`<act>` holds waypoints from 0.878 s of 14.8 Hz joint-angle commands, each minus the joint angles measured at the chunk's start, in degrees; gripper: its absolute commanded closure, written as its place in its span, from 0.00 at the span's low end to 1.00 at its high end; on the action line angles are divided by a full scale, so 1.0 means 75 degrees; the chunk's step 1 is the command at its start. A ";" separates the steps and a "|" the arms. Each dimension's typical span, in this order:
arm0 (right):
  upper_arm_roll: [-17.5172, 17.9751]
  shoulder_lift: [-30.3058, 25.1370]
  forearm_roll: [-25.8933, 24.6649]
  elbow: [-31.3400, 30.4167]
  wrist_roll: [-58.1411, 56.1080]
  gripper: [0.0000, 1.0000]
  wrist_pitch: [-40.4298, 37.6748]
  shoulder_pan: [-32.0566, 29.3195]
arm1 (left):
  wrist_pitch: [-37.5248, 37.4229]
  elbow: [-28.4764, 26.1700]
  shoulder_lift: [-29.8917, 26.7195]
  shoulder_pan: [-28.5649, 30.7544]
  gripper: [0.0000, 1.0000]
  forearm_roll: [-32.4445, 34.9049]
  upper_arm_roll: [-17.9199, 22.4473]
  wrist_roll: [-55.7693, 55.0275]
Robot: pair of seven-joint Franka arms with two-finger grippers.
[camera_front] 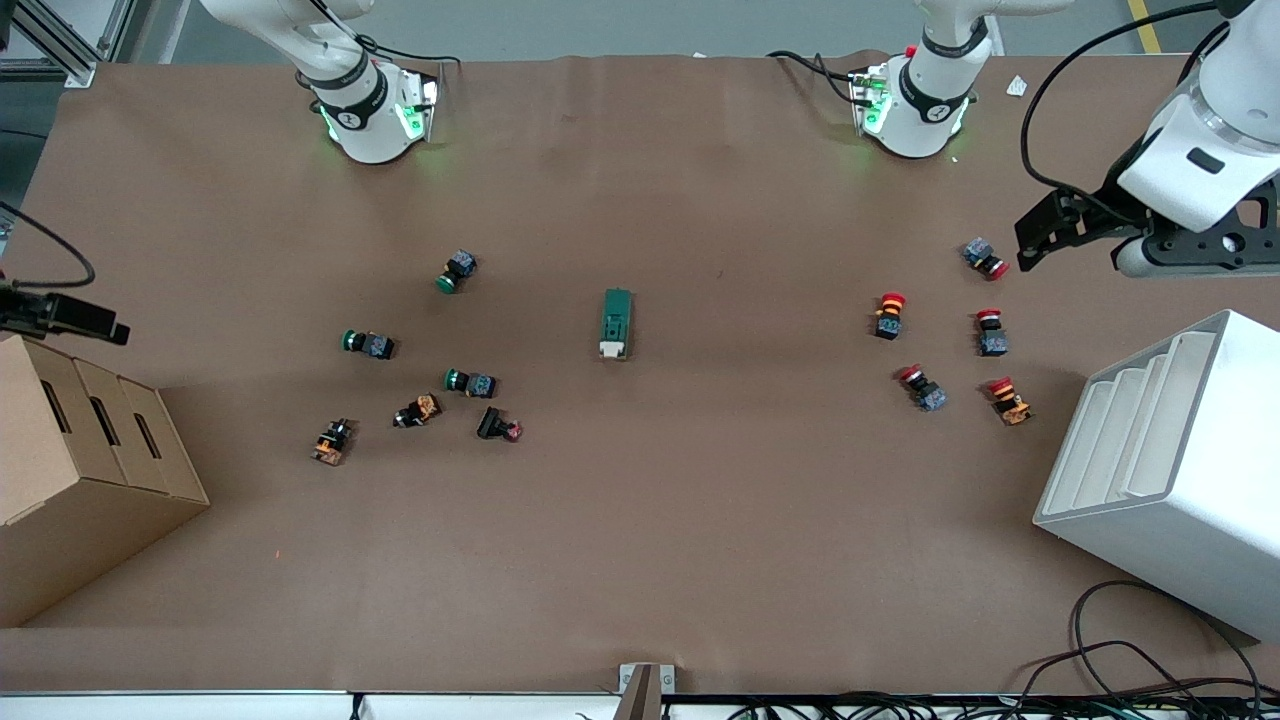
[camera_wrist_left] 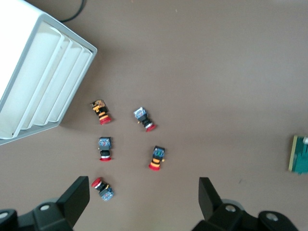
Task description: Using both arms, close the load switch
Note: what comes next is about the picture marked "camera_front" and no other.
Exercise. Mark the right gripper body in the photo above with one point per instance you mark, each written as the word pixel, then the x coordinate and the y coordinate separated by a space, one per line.
pixel 30 311

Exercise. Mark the green load switch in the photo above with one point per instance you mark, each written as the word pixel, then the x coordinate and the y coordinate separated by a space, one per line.
pixel 616 322

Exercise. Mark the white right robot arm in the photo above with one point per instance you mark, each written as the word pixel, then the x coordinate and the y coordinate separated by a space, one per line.
pixel 365 120

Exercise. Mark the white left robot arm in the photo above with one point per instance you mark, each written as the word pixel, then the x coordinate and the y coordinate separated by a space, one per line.
pixel 1210 130

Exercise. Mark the red mushroom button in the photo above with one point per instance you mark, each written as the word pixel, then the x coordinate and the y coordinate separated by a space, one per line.
pixel 985 258
pixel 992 335
pixel 923 389

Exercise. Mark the white paper scrap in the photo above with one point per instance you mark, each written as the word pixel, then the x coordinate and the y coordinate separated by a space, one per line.
pixel 1017 86

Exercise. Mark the brown cardboard box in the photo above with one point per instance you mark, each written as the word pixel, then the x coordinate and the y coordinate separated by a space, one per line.
pixel 70 490

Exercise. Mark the red orange emergency button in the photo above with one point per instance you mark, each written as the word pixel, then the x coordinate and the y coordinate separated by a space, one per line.
pixel 1009 401

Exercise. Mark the red yellow emergency button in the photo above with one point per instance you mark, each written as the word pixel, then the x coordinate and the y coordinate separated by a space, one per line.
pixel 889 317

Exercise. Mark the white tiered plastic rack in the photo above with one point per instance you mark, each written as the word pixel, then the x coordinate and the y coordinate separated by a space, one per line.
pixel 1170 480

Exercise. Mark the black orange push button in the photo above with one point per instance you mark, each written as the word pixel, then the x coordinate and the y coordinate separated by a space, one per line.
pixel 332 442
pixel 418 411

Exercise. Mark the green push button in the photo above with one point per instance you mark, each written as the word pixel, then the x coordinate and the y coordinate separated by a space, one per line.
pixel 370 344
pixel 472 383
pixel 457 271

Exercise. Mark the black button with red tip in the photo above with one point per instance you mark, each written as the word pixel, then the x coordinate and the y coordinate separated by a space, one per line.
pixel 496 424

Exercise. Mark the brown table cover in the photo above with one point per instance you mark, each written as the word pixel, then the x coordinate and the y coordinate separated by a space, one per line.
pixel 700 520

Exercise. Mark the aluminium frame profile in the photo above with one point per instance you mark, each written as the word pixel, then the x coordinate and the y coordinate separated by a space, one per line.
pixel 60 45

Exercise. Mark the white table edge rail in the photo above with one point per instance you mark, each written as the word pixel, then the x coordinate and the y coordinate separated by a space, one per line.
pixel 200 706

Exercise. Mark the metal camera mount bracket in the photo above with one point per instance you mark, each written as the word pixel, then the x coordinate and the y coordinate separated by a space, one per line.
pixel 645 690

